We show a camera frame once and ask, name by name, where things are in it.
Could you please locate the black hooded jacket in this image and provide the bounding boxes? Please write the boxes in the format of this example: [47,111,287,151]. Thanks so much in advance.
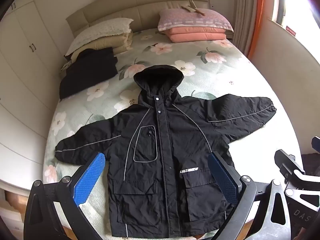
[54,64,277,239]

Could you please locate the person's dark clothing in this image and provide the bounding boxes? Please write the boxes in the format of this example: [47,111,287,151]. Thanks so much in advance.
[301,153,320,179]

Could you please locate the window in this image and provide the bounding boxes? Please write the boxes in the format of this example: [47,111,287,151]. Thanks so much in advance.
[269,0,320,29]

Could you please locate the pink folded blanket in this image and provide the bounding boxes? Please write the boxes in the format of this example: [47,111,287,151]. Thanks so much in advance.
[167,27,233,43]

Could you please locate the white lace pillow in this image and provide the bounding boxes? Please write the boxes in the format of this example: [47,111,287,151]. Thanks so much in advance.
[64,17,134,57]

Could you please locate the wooden massage stick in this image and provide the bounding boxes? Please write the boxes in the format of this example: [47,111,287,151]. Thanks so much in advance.
[181,5,206,17]

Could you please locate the beige folded quilt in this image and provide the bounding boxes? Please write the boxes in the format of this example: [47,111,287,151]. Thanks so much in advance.
[71,31,134,60]

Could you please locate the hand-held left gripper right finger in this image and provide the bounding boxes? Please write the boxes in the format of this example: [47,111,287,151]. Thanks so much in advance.
[207,151,288,240]

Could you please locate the white wardrobe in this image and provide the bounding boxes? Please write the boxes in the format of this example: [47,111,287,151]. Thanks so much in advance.
[0,0,73,193]

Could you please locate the bed with floral bedspread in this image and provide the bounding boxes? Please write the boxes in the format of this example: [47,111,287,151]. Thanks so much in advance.
[41,27,304,240]

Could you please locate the beige curtain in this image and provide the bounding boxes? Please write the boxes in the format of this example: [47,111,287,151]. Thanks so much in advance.
[230,0,262,58]

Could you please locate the beige padded headboard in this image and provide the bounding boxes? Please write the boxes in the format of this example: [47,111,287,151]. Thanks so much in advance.
[65,0,213,39]

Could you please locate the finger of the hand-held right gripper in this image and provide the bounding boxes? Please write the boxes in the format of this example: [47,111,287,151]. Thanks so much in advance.
[311,136,320,154]
[274,149,305,174]

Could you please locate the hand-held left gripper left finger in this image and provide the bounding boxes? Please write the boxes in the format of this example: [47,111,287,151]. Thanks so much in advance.
[24,152,112,240]

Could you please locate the black folded clothes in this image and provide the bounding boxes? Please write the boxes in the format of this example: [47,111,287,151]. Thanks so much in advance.
[59,47,118,100]

